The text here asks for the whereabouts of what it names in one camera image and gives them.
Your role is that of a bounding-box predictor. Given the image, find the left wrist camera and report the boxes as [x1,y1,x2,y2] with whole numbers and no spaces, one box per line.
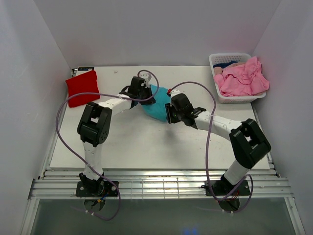
[140,73,152,88]

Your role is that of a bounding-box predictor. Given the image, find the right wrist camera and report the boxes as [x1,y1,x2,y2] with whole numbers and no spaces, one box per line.
[167,89,181,98]

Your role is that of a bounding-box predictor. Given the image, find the aluminium rail frame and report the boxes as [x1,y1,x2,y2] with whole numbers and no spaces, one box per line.
[28,97,294,201]

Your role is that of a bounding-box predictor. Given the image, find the folded red t shirt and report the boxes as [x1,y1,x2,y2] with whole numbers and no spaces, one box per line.
[66,70,100,108]

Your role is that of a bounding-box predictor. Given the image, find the teal t shirt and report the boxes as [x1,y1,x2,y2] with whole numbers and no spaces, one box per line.
[141,87,171,122]

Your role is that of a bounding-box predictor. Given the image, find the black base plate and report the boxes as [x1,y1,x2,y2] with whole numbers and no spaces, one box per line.
[75,181,119,197]
[201,180,250,196]

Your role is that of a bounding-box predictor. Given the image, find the white plastic basket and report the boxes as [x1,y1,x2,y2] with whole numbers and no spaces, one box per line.
[209,53,266,103]

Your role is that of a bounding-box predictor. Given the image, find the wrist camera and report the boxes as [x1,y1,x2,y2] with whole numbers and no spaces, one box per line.
[167,89,181,98]
[140,73,152,88]

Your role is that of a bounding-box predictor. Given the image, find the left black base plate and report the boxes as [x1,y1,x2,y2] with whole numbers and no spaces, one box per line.
[75,181,119,197]

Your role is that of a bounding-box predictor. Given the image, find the dark blue garment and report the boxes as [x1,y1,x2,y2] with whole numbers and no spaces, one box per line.
[213,61,236,69]

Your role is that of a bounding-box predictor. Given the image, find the pink t shirt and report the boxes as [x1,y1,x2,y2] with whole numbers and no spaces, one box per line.
[213,56,269,97]

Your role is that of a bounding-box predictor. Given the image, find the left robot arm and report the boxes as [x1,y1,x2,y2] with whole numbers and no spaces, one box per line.
[77,73,156,196]

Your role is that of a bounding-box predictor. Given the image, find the blue label plate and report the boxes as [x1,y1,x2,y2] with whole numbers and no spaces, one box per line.
[77,67,94,71]

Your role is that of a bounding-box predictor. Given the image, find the beige garment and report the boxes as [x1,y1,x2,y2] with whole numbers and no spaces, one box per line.
[213,62,244,75]

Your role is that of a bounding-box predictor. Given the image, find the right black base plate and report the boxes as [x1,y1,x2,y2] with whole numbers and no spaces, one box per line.
[201,180,250,196]

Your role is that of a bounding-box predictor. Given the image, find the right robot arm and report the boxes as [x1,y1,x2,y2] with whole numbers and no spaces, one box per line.
[165,92,271,195]

